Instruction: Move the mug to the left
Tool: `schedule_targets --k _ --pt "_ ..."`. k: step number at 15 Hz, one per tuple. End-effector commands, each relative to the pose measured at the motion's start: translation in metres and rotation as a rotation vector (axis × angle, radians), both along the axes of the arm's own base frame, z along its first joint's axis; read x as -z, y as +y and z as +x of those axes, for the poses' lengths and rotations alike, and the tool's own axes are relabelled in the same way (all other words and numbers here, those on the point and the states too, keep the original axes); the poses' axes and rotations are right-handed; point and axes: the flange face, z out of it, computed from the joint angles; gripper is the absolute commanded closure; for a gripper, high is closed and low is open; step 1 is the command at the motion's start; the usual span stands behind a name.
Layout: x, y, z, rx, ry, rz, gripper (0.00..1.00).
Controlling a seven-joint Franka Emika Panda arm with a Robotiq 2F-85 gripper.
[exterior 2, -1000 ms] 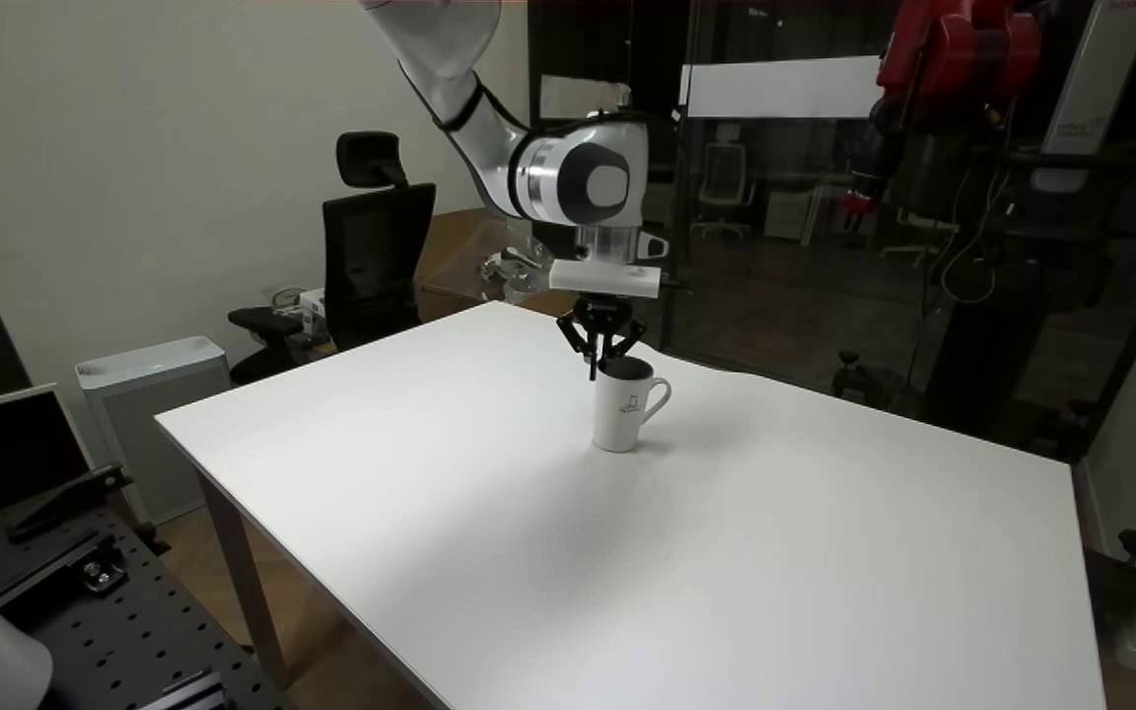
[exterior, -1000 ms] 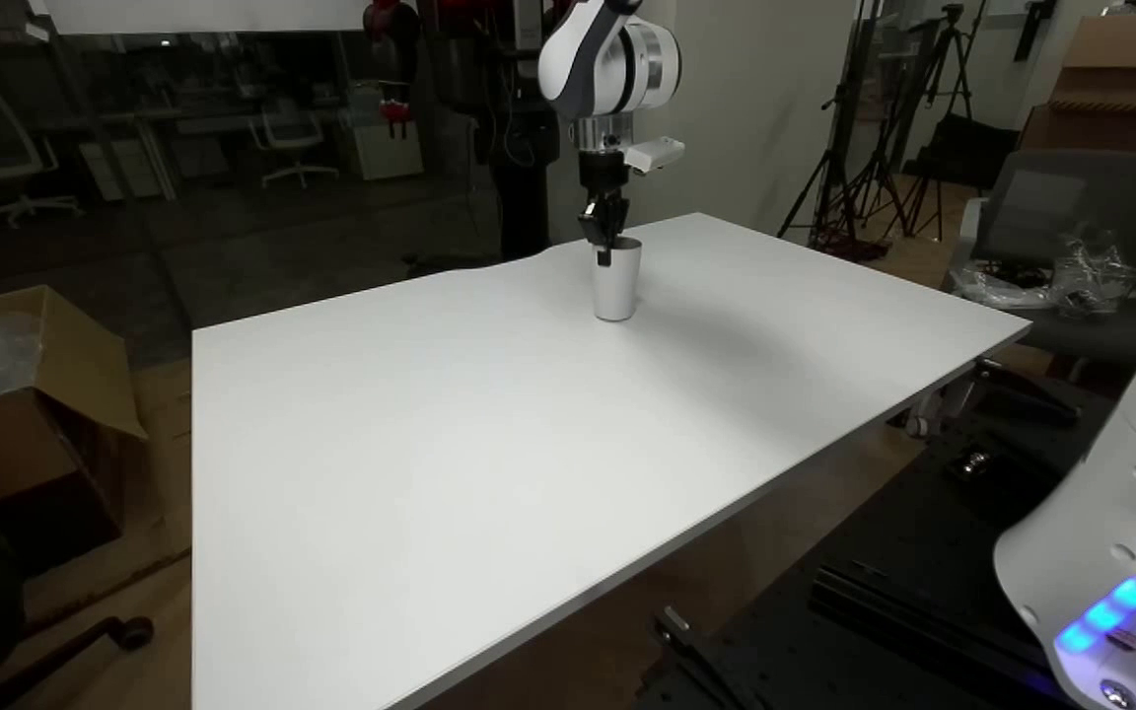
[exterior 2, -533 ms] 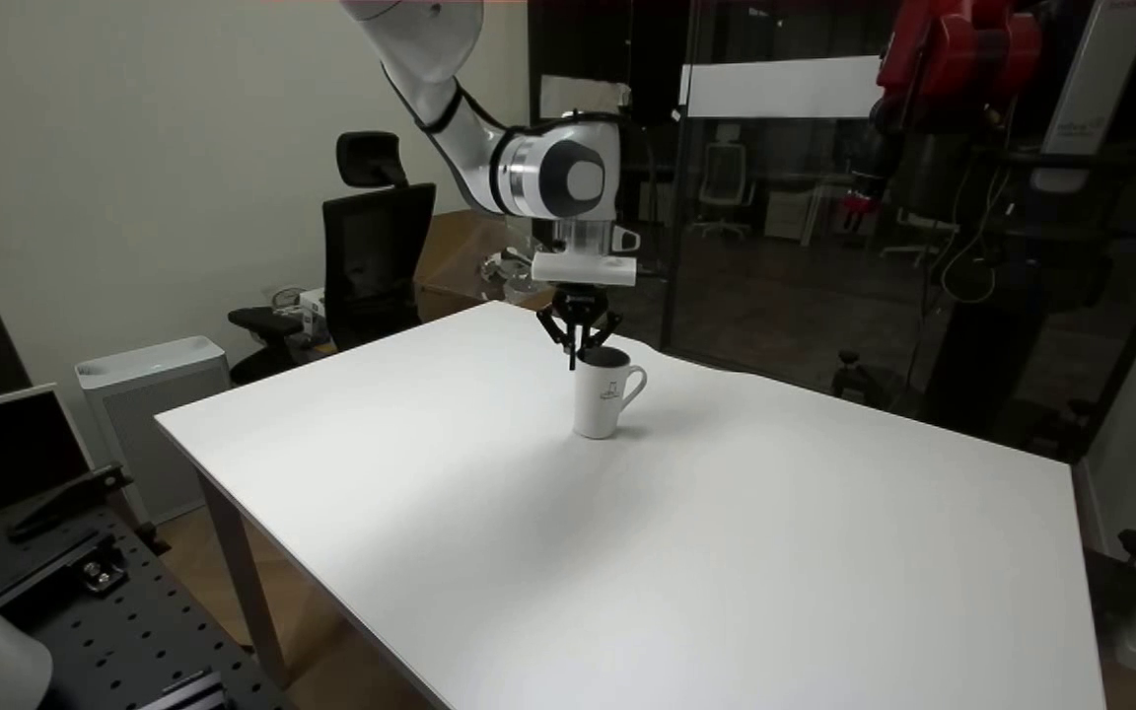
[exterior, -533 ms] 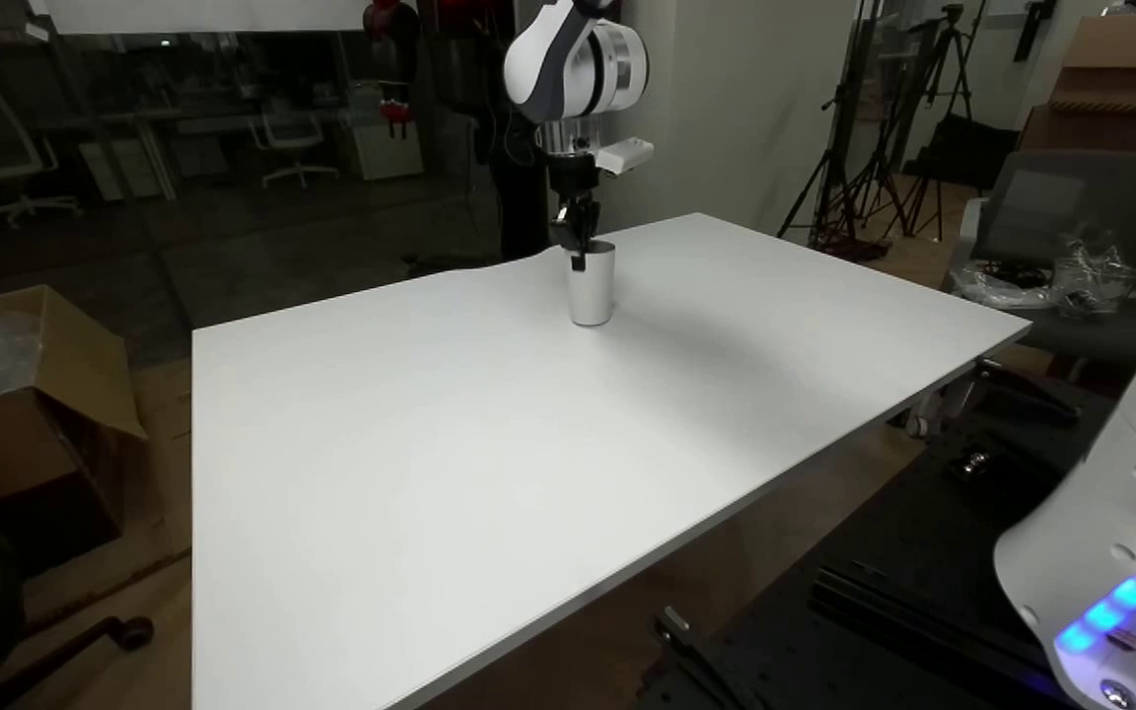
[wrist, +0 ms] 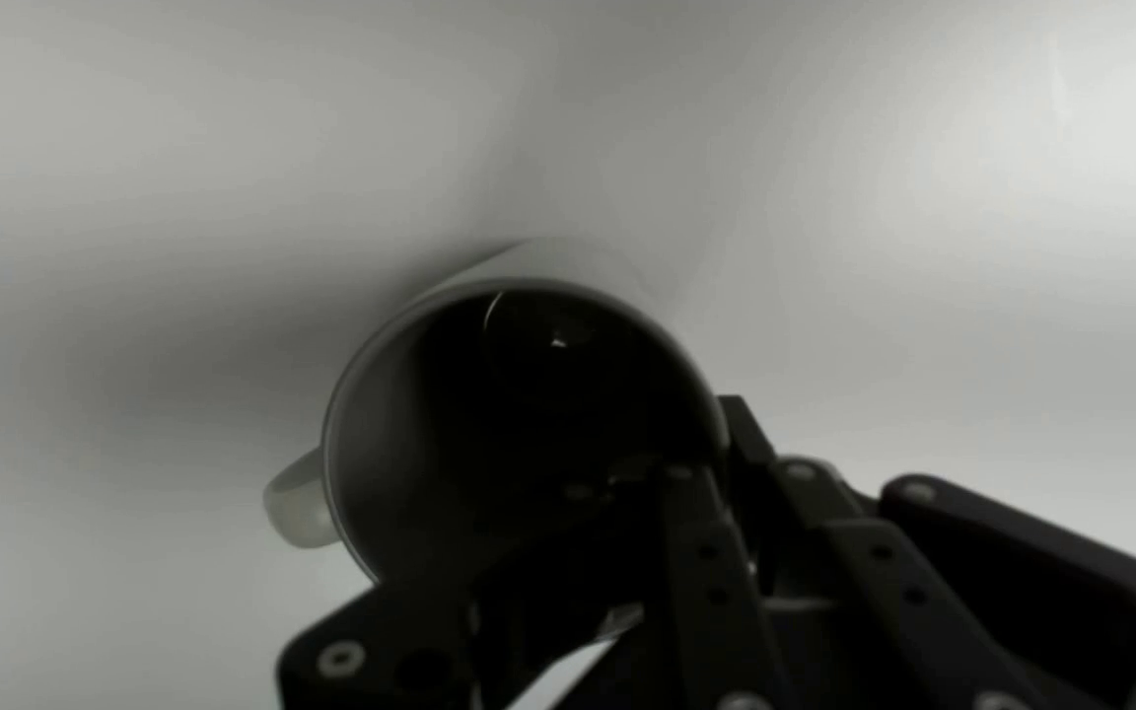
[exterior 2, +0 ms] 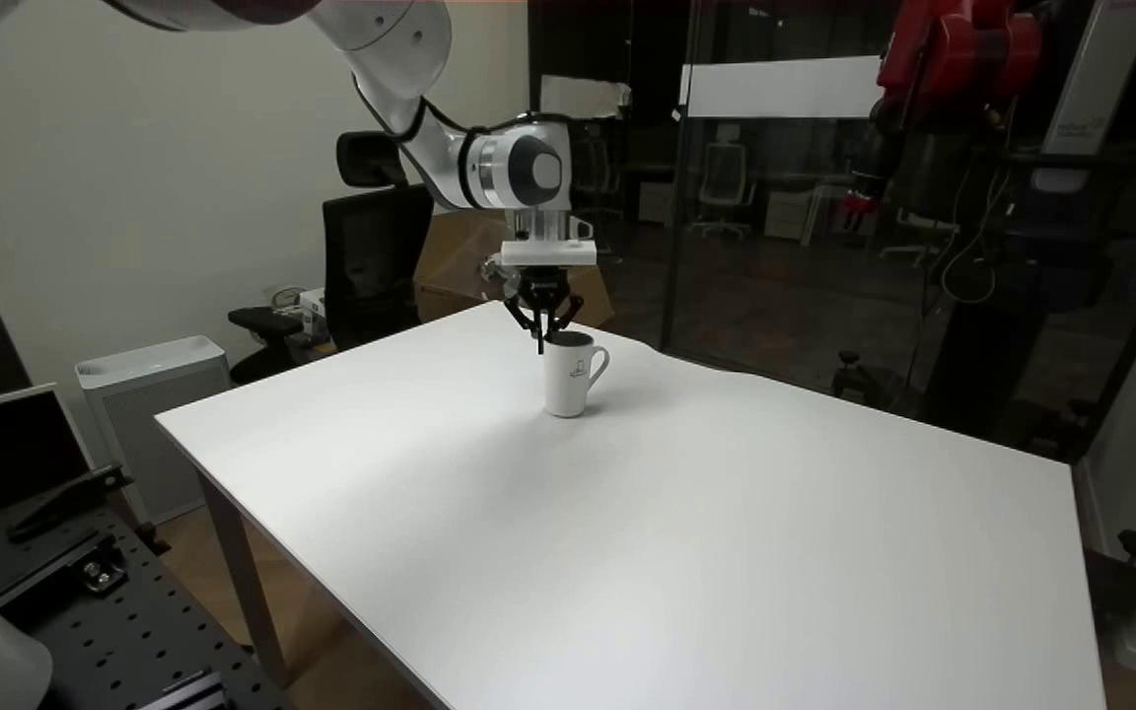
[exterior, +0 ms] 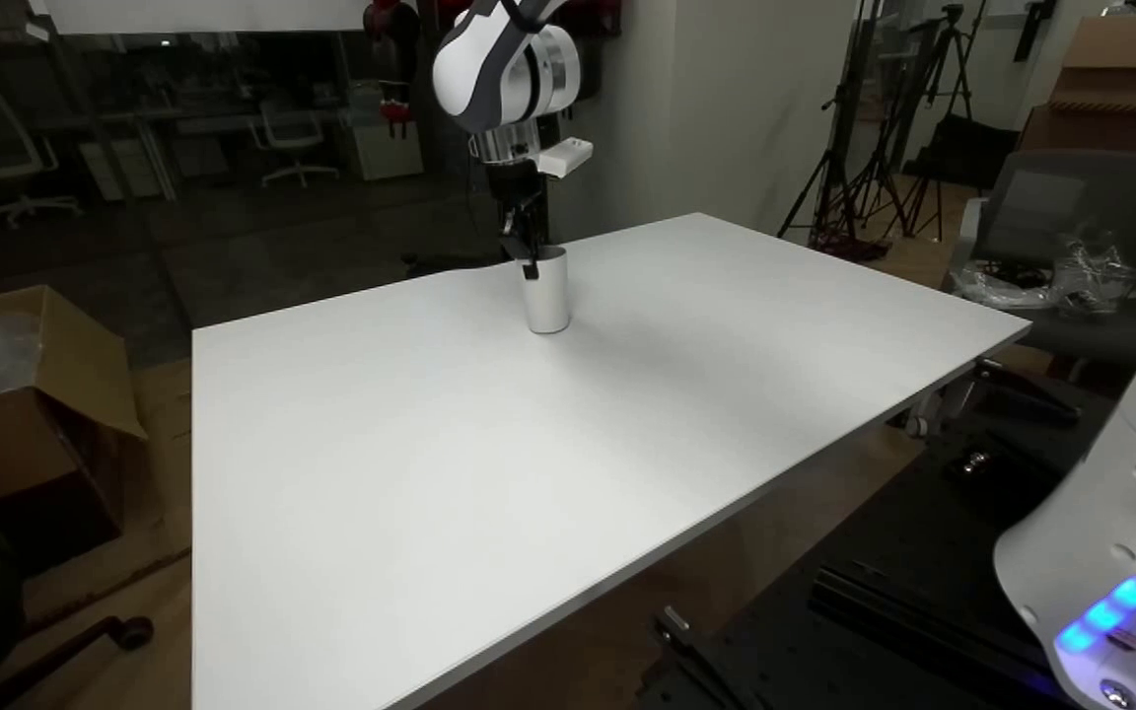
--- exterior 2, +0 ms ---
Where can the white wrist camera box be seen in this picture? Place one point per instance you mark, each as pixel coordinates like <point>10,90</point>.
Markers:
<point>544,252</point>

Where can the black monitor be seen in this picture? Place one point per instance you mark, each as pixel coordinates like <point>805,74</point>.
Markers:
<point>1,454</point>

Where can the small black bracket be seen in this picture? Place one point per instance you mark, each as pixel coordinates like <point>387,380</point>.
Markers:
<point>105,574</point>

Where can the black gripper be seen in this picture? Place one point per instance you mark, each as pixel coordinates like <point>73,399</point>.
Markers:
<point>545,285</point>

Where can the dark office chair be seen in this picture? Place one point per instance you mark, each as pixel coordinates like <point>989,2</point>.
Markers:
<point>378,260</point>

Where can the small white office chair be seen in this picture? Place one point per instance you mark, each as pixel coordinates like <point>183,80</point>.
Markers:
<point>728,170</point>

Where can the white ceramic mug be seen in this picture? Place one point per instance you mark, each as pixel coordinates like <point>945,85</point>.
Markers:
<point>575,380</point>

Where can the red robot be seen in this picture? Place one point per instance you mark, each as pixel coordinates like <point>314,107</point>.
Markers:
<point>947,51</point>

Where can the clear plastic bag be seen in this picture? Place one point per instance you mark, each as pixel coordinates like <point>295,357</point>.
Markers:
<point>306,314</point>

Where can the black robot stand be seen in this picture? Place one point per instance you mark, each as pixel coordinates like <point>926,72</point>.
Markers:
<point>989,341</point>

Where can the white box appliance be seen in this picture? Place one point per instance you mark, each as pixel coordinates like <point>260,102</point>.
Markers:
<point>154,419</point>

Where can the white board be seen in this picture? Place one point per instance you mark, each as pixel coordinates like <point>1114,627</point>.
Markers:
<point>780,85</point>

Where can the black perforated breadboard table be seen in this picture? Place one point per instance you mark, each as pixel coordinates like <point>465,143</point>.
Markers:
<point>136,633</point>

